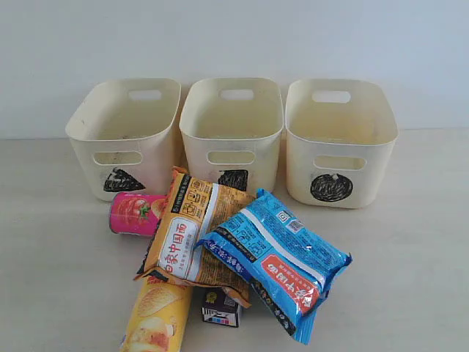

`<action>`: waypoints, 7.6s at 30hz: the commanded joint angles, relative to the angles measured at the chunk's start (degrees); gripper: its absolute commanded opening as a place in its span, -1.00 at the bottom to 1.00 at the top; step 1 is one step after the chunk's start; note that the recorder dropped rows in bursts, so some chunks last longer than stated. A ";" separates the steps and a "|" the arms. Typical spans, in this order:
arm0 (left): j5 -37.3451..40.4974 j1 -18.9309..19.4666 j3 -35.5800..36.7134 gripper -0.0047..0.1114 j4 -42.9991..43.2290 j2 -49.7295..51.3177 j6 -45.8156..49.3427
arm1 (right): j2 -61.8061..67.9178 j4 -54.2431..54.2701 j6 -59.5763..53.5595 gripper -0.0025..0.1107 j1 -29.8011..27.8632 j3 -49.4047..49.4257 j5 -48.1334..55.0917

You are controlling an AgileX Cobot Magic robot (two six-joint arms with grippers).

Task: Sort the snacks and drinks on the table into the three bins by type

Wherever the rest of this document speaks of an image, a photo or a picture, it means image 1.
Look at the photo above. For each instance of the orange instant noodle packet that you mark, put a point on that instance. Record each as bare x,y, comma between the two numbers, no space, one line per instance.
192,208

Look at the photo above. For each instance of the blue instant noodle packet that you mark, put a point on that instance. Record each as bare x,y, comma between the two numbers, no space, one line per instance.
289,267

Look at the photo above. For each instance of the purple milk carton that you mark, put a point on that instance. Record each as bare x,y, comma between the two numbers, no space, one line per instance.
219,308

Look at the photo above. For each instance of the yellow Lays chips can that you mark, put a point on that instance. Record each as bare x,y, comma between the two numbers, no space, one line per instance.
158,318

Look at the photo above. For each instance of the cream bin with square mark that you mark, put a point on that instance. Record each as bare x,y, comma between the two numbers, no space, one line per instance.
231,130

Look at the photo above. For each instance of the pink Lays chips can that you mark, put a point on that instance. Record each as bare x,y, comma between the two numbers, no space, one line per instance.
136,214

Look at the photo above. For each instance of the cream bin with circle mark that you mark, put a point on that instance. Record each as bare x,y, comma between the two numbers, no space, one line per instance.
340,137

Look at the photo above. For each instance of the cream bin with triangle mark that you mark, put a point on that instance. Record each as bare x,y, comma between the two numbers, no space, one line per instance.
125,135

